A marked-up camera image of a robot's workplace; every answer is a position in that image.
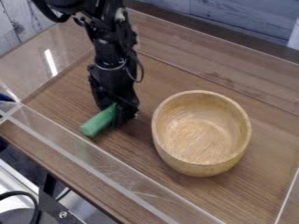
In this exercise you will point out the clear acrylic front wall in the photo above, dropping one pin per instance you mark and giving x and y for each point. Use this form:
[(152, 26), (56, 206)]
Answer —
[(113, 169)]

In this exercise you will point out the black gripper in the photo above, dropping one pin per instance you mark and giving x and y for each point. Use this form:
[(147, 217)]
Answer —
[(112, 87)]

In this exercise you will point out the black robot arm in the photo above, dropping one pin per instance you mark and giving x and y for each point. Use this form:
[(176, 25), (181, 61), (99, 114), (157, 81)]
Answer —
[(116, 69)]

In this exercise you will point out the brown wooden bowl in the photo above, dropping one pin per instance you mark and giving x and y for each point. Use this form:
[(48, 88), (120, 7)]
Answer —
[(202, 131)]

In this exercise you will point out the green rectangular block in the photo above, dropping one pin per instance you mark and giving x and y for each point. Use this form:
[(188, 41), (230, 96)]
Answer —
[(99, 121)]

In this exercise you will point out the black metal bracket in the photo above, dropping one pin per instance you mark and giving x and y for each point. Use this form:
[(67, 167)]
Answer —
[(53, 213)]

